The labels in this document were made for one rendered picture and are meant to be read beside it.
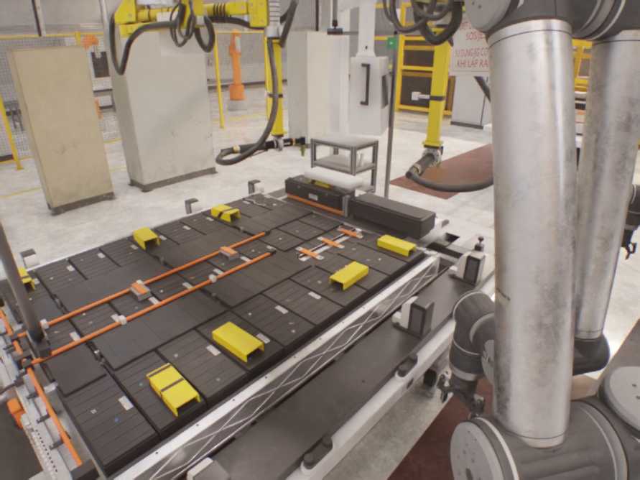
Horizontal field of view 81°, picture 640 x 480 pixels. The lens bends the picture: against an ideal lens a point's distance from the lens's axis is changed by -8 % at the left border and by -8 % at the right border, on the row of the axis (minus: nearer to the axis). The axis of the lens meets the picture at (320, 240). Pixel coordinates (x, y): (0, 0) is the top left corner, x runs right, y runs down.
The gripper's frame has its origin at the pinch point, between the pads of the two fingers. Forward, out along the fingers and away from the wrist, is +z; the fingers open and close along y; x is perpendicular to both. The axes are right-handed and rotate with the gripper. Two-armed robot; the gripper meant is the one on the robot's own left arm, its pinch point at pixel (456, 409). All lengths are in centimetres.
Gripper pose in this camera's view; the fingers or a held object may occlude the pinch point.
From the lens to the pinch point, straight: 131.1
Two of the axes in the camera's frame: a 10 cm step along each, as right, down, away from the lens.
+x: 7.8, -2.8, 5.6
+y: 6.3, 3.4, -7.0
